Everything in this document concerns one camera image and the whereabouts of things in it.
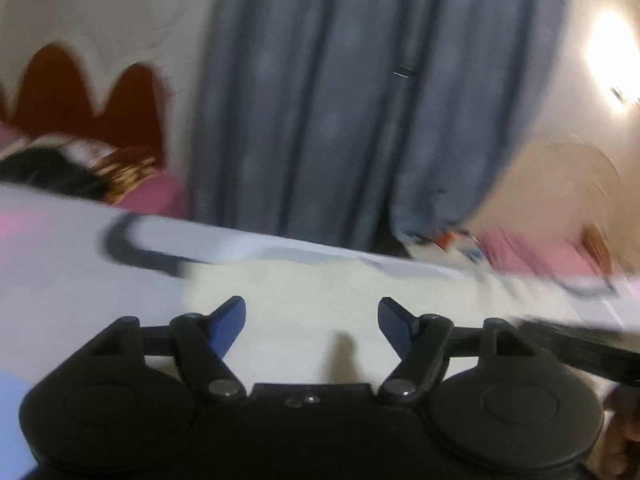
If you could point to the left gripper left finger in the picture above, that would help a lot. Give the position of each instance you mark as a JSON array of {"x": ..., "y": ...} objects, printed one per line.
[{"x": 200, "y": 343}]

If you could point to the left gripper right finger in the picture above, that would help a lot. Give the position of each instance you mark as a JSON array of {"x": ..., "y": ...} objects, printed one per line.
[{"x": 421, "y": 344}]

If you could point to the person's right hand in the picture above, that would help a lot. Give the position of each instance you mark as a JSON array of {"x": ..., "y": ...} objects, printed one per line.
[{"x": 619, "y": 458}]

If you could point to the orange box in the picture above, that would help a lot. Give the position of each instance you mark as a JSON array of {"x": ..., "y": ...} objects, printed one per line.
[{"x": 460, "y": 248}]

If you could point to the orange stuffed toy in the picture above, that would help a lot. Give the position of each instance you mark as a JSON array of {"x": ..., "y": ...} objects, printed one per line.
[{"x": 595, "y": 244}]

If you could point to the pink bed sheet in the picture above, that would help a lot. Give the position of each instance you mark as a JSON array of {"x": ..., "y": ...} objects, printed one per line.
[{"x": 514, "y": 253}]

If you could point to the patterned bed sheet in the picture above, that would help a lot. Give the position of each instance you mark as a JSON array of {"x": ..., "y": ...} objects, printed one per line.
[{"x": 90, "y": 388}]

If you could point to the cream round headboard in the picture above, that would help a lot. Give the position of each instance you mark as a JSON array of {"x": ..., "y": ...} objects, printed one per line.
[{"x": 554, "y": 188}]

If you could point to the dark floral blanket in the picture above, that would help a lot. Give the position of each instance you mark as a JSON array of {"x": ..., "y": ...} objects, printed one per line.
[{"x": 75, "y": 167}]

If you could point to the blue curtain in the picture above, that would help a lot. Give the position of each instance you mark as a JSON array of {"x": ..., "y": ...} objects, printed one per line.
[{"x": 334, "y": 121}]

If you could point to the red heart-shaped headboard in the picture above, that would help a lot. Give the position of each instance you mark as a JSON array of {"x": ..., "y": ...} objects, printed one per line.
[{"x": 56, "y": 94}]

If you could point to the wall lamp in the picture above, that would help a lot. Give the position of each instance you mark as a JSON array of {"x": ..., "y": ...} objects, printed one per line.
[{"x": 627, "y": 99}]

